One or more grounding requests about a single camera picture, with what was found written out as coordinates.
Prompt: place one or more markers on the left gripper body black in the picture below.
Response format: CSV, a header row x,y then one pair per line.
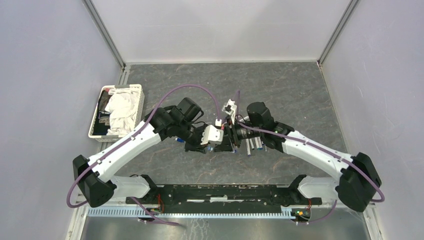
x,y
194,138

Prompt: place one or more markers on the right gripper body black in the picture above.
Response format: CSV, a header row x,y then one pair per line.
x,y
242,133

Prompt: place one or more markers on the black gel pen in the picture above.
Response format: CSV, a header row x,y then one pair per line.
x,y
257,144

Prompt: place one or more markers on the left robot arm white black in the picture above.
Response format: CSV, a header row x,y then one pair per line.
x,y
96,176

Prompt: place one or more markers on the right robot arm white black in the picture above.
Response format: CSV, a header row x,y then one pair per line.
x,y
352,179

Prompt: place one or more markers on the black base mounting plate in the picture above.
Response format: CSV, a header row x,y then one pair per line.
x,y
225,199

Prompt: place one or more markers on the white crumpled cloth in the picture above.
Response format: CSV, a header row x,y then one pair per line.
x,y
123,107

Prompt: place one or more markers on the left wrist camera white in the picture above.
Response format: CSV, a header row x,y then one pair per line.
x,y
213,134

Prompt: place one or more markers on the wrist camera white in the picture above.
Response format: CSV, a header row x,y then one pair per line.
x,y
213,134
230,108

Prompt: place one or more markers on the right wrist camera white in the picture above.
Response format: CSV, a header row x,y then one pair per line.
x,y
230,108

